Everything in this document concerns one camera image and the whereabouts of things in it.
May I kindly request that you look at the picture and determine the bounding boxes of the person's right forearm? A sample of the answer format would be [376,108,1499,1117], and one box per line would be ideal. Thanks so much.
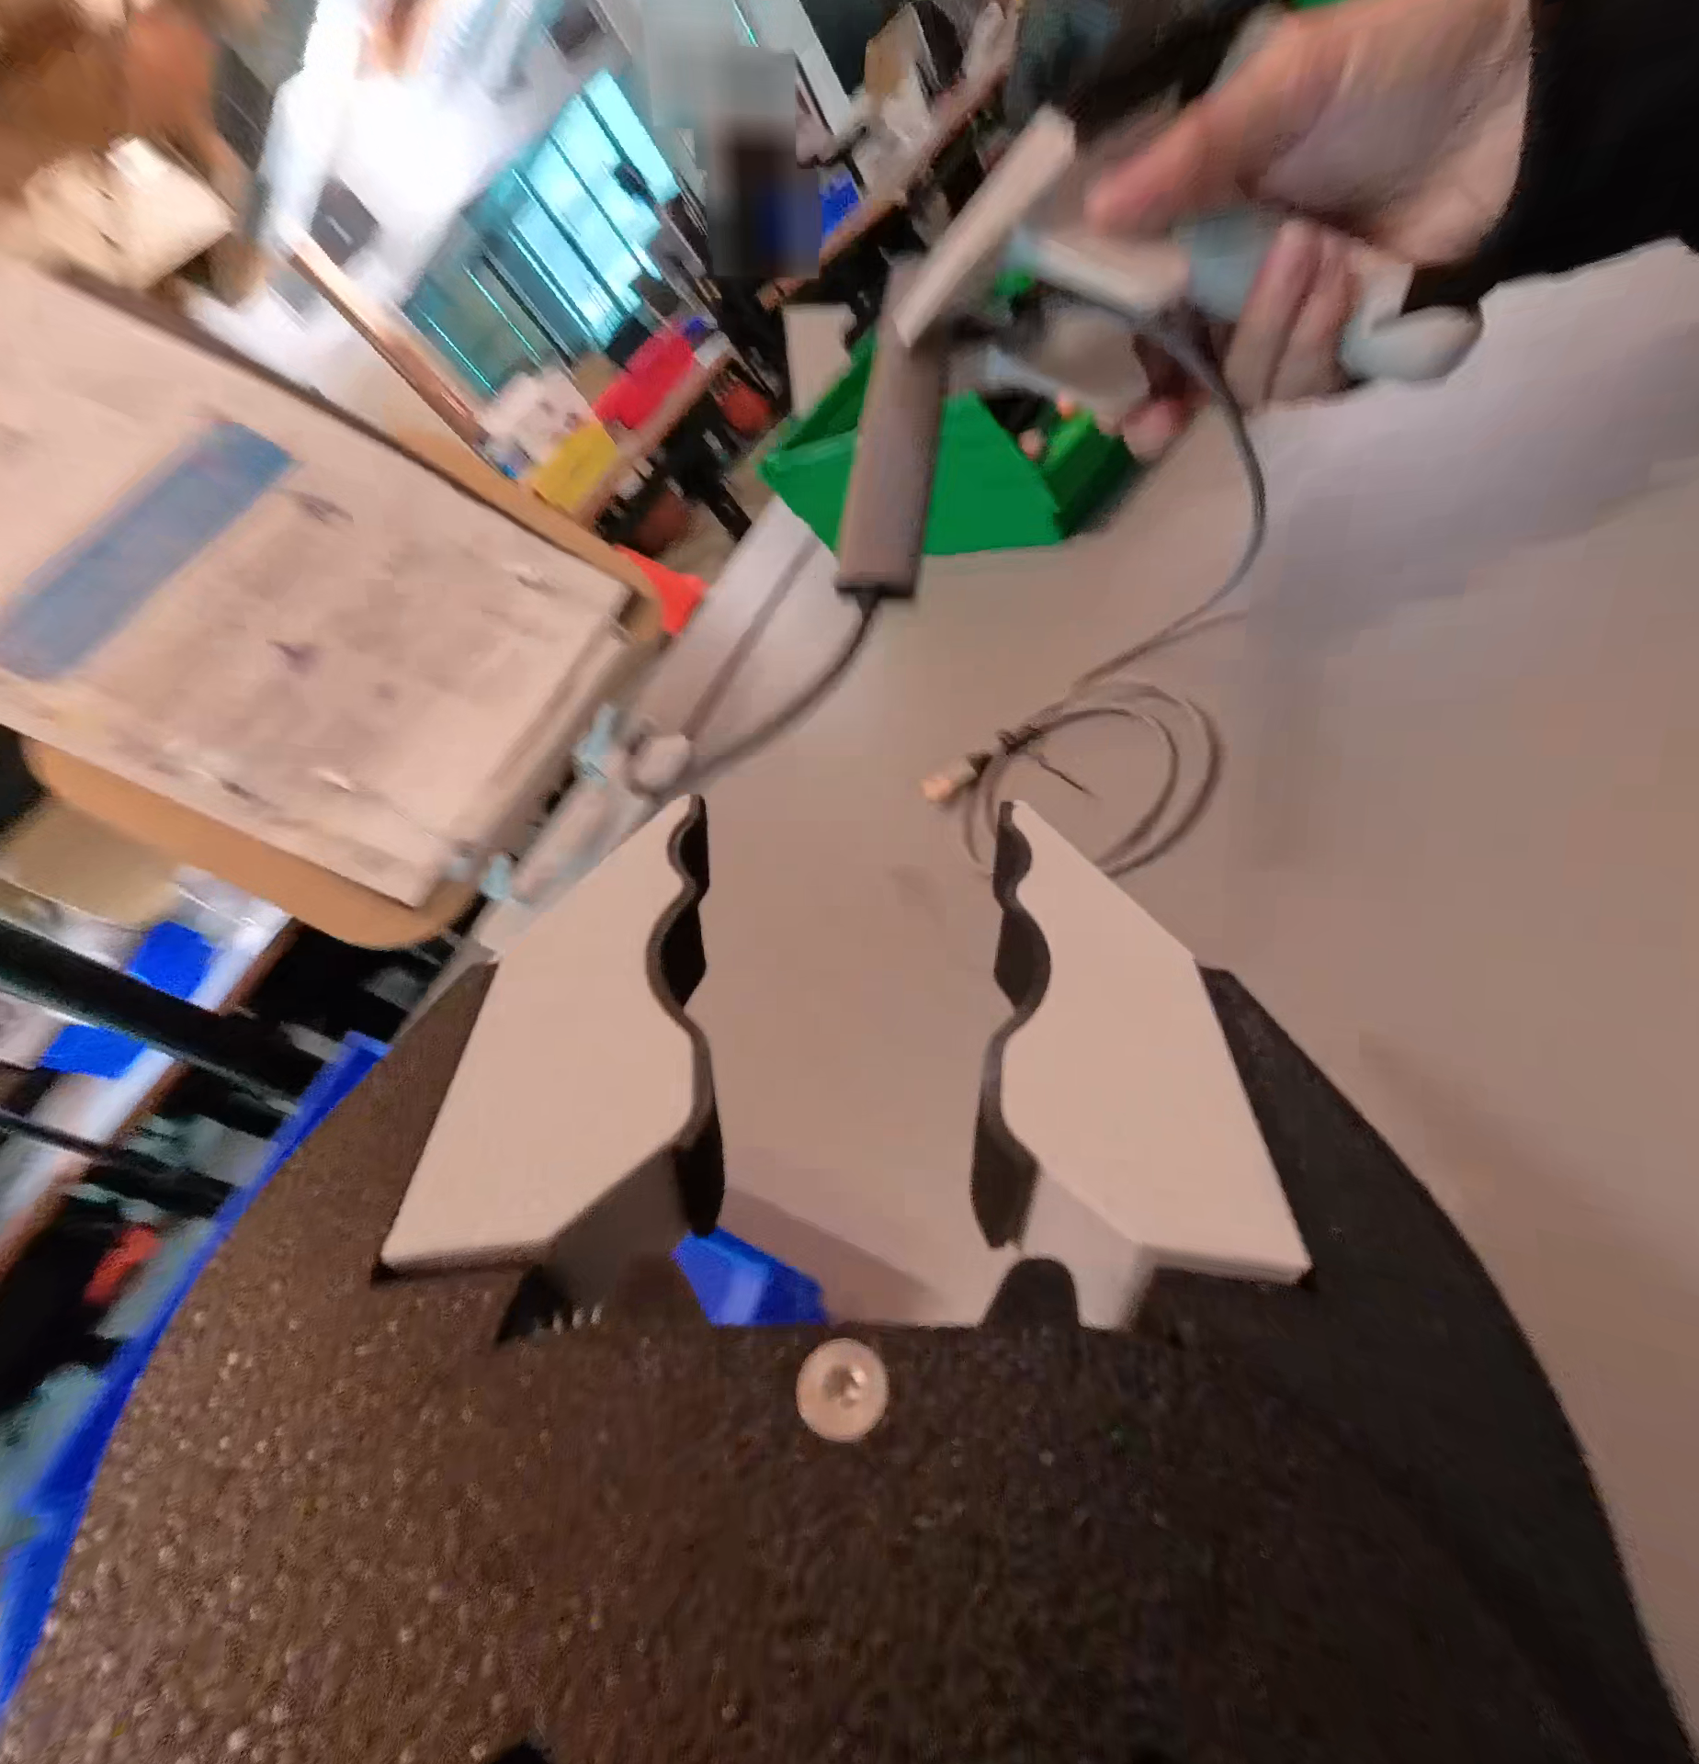
[1407,0,1699,315]

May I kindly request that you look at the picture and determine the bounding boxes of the grey desk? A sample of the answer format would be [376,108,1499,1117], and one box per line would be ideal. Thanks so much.
[477,240,1699,1764]

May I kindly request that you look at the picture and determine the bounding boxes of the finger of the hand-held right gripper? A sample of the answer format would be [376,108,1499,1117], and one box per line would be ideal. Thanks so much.
[1008,225,1196,319]
[889,106,1082,349]

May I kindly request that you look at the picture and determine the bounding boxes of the green divided plastic bin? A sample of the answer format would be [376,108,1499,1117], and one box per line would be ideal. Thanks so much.
[760,330,1145,556]

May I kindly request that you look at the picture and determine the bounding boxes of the dark grey hub with cable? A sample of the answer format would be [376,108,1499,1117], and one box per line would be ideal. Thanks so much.
[626,343,955,804]

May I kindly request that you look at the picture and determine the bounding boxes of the white instruction sheet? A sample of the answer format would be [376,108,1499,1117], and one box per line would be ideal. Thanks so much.
[0,253,632,903]

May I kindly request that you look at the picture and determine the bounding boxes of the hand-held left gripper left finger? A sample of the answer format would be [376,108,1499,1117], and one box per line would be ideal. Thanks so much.
[378,793,725,1269]

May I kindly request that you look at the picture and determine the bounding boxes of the yellow plastic bin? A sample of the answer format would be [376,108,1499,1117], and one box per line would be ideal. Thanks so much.
[532,418,617,505]

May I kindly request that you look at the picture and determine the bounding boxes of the person's right hand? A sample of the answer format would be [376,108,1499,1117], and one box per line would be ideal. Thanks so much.
[1088,0,1536,459]

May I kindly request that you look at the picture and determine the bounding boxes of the braided grey cable orange plug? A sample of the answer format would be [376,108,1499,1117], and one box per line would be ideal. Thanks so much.
[922,343,1271,883]

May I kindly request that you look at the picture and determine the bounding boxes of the blue plastic bin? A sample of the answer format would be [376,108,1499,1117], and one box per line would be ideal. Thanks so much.
[0,1025,830,1738]

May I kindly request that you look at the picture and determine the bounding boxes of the instruction sheet on stand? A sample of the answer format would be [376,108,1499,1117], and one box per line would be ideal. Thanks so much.
[0,253,700,953]

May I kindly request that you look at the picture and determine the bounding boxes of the orange cone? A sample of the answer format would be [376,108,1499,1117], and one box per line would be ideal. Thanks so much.
[615,543,709,635]

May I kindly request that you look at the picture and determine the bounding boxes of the black metal pole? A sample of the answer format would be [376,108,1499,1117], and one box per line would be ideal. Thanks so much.
[0,902,313,1091]

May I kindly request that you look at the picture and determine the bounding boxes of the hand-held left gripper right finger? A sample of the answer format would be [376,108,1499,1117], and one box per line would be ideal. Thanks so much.
[974,799,1316,1333]

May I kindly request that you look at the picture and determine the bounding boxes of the red plastic bin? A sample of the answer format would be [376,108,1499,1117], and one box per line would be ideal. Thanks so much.
[595,330,720,429]

